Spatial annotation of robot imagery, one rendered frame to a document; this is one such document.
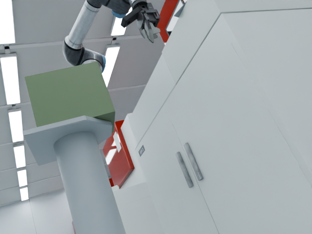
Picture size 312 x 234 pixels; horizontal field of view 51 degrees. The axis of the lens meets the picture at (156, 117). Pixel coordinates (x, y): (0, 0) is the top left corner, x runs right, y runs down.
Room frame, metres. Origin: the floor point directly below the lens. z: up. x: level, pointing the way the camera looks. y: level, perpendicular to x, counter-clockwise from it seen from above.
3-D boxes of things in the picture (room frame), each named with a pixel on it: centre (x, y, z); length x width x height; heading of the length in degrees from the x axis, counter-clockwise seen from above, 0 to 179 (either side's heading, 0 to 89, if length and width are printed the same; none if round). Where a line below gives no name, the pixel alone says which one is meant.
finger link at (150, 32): (1.17, -0.13, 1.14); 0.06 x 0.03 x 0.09; 117
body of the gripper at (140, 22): (1.19, -0.13, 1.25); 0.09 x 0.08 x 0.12; 117
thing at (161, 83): (1.33, -0.03, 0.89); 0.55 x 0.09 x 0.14; 27
